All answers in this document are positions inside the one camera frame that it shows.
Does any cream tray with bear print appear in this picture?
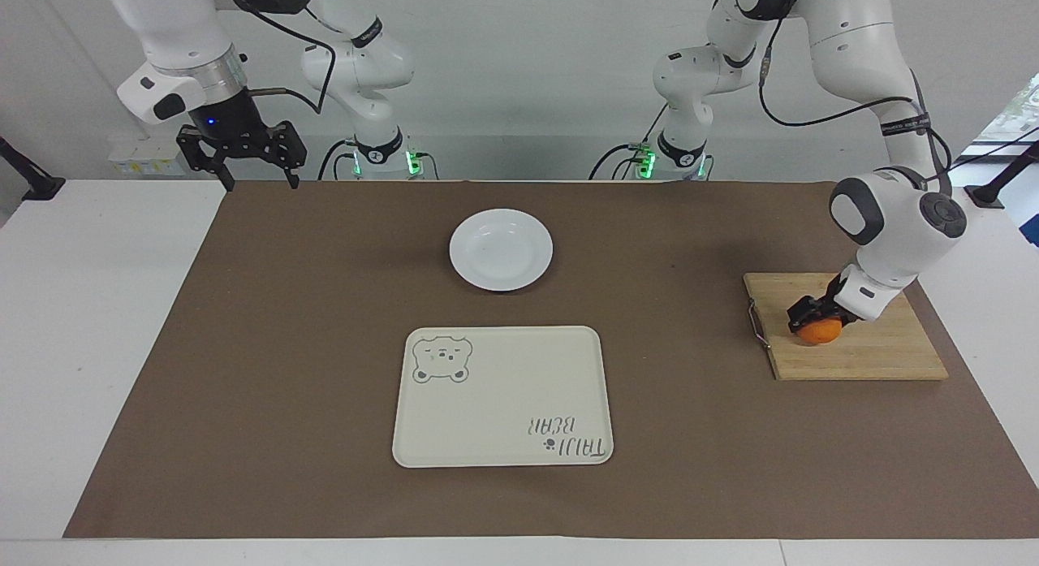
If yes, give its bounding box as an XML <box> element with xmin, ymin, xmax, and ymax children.
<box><xmin>392</xmin><ymin>326</ymin><xmax>614</xmax><ymax>469</ymax></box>

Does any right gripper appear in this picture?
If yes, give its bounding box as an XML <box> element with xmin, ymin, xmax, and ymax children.
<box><xmin>176</xmin><ymin>87</ymin><xmax>308</xmax><ymax>192</ymax></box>

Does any white round plate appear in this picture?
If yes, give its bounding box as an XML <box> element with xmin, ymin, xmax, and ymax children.
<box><xmin>449</xmin><ymin>209</ymin><xmax>554</xmax><ymax>292</ymax></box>

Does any black cable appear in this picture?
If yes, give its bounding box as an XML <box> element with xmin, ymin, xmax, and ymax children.
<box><xmin>215</xmin><ymin>0</ymin><xmax>338</xmax><ymax>117</ymax></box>
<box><xmin>317</xmin><ymin>138</ymin><xmax>360</xmax><ymax>182</ymax></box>
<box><xmin>589</xmin><ymin>102</ymin><xmax>670</xmax><ymax>182</ymax></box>
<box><xmin>758</xmin><ymin>14</ymin><xmax>955</xmax><ymax>182</ymax></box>

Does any orange fruit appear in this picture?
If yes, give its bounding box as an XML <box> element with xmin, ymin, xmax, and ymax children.
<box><xmin>799</xmin><ymin>318</ymin><xmax>843</xmax><ymax>346</ymax></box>

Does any wooden cutting board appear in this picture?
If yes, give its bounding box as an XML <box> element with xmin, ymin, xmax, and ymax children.
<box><xmin>744</xmin><ymin>272</ymin><xmax>950</xmax><ymax>382</ymax></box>

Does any black stand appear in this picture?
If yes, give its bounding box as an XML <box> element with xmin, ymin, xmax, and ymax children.
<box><xmin>0</xmin><ymin>136</ymin><xmax>67</xmax><ymax>202</ymax></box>
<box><xmin>964</xmin><ymin>140</ymin><xmax>1039</xmax><ymax>210</ymax></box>

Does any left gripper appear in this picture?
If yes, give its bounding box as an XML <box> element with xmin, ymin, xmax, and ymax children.
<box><xmin>786</xmin><ymin>274</ymin><xmax>863</xmax><ymax>334</ymax></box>

